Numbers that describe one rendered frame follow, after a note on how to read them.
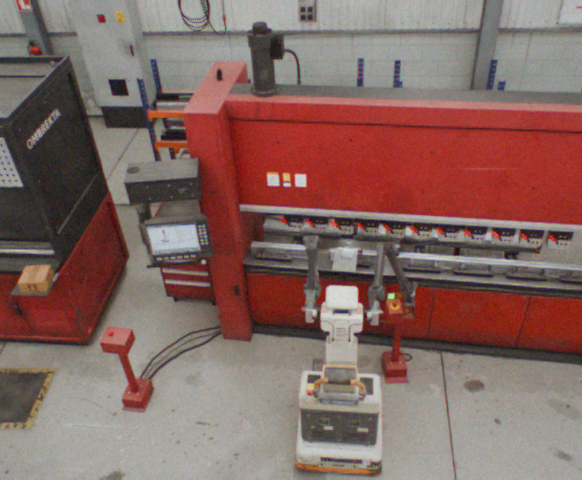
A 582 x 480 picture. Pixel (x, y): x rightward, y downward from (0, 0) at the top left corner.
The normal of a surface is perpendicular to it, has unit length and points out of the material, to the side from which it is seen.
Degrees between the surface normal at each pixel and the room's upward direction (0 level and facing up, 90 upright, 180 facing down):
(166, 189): 91
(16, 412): 0
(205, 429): 0
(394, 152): 90
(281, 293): 90
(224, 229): 90
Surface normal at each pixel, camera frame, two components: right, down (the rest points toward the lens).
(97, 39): -0.11, 0.64
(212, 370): -0.05, -0.77
